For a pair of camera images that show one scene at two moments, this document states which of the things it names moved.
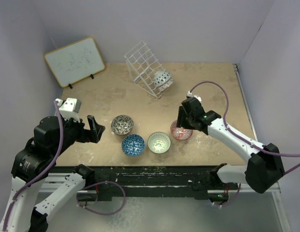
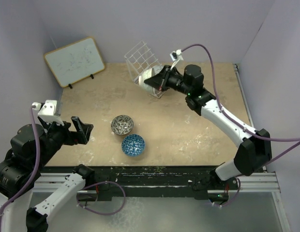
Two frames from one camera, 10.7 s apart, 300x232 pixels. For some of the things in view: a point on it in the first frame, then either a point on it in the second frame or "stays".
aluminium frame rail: [245, 186] stays
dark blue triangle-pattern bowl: [133, 145] stays
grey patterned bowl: [122, 124] stays
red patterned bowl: [180, 133] -> [157, 69]
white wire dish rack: [143, 65] stays
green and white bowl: [159, 142] -> [144, 76]
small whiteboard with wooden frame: [76, 61] stays
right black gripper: [181, 122] -> [160, 81]
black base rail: [112, 183] stays
